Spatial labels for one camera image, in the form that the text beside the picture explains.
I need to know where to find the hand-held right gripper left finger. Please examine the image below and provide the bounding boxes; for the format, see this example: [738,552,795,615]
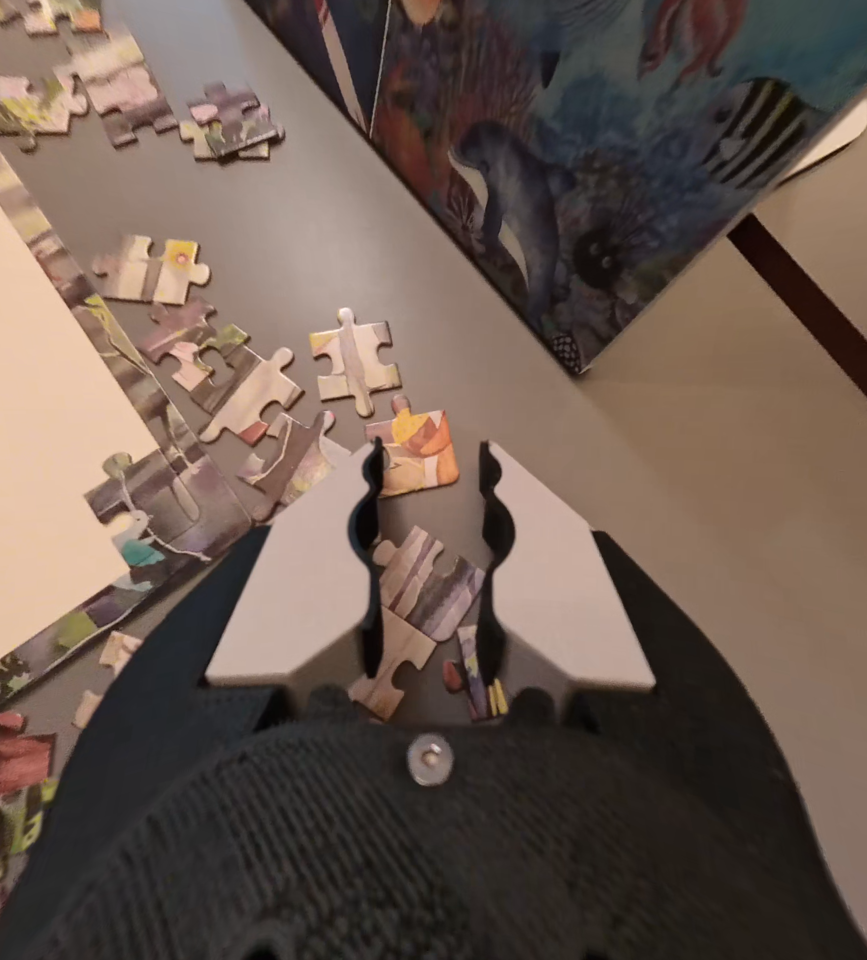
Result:
[204,438,387,706]

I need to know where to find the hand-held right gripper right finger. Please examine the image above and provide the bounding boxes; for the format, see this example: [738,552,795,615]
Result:
[476,441,659,695]

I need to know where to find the dark teal spot puzzle piece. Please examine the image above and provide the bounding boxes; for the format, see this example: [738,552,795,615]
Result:
[84,450,249,573]

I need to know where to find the orange yellow puzzle piece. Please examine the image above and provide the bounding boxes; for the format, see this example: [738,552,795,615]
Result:
[366,393,462,498]

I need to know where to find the pile of puzzle pieces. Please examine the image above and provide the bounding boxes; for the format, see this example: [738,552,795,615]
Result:
[0,41,511,901]

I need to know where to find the lion jigsaw puzzle board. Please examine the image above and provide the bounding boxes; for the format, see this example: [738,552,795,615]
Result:
[0,82,252,740]

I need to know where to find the space print puzzle box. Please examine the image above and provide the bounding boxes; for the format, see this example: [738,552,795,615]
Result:
[246,0,867,376]

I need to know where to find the orange corner puzzle piece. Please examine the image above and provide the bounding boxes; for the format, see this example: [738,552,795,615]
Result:
[24,0,106,36]

